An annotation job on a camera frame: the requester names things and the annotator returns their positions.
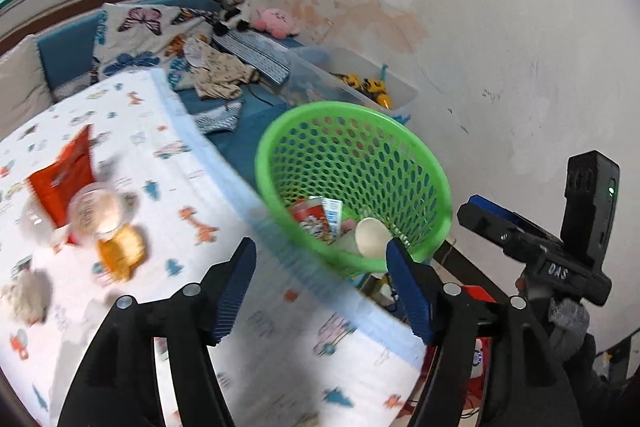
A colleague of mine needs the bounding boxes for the blue sofa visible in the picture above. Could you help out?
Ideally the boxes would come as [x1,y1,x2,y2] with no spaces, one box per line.
[36,0,331,188]

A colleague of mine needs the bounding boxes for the patterned white tablecloth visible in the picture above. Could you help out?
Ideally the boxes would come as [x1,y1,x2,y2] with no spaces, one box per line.
[1,70,425,426]

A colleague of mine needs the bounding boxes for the white tissue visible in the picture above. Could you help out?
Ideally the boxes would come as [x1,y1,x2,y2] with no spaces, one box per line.
[1,270,52,326]

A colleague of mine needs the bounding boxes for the white blue milk carton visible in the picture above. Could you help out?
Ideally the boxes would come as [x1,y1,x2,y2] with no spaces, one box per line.
[309,196,343,239]

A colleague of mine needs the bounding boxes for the yellow toy truck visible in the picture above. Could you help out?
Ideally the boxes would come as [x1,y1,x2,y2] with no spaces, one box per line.
[335,74,393,109]

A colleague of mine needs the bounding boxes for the right butterfly pillow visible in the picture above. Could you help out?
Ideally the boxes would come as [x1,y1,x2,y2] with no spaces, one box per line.
[91,3,214,91]

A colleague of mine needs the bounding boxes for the striped grey cloth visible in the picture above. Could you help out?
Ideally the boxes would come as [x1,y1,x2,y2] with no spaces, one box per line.
[212,30,290,86]

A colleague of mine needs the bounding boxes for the orange red snack bag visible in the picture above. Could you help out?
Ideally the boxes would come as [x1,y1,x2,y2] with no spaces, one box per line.
[27,124,96,230]

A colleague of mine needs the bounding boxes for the clear pudding cup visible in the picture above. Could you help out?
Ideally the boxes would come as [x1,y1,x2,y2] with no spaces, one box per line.
[18,198,70,248]

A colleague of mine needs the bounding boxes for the green plastic waste basket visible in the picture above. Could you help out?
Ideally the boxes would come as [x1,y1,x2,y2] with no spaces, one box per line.
[255,102,452,277]

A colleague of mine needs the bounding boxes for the pink plush toy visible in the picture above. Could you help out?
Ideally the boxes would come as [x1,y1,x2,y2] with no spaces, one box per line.
[252,9,299,40]

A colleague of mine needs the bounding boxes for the clear plastic toy bin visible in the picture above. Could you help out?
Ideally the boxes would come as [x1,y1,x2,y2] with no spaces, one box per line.
[281,46,419,124]

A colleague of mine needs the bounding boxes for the red printed plastic cup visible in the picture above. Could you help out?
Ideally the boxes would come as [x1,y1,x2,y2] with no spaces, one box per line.
[290,197,334,244]

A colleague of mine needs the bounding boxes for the beige crumpled clothes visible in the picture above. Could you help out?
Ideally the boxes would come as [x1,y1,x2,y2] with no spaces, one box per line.
[182,38,259,101]

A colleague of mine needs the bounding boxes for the beige cushion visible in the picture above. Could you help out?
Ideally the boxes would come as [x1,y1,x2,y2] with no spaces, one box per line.
[0,35,53,139]

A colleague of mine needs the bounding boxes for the white paper cup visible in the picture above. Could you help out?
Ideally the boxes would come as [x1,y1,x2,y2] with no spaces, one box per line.
[333,218,393,259]

